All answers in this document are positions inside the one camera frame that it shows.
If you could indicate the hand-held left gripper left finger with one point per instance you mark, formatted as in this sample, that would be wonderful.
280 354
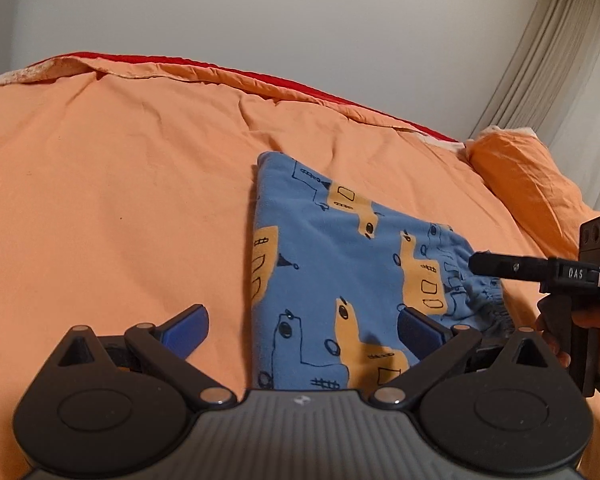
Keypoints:
187 330

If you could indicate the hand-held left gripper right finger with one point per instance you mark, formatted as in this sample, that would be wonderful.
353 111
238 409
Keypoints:
420 332

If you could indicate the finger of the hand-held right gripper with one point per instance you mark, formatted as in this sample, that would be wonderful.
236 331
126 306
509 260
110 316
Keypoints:
510 266

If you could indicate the blue patterned pants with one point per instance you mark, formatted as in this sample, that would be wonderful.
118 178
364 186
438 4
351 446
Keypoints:
330 260

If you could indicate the orange pillow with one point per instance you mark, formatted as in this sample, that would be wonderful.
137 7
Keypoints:
525 185

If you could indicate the orange duvet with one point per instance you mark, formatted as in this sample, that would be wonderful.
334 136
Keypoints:
105 185

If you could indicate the beige curtain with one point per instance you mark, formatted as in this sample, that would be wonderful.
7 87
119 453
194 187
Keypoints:
570 85

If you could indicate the red bed sheet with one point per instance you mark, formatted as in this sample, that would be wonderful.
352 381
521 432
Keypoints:
280 82

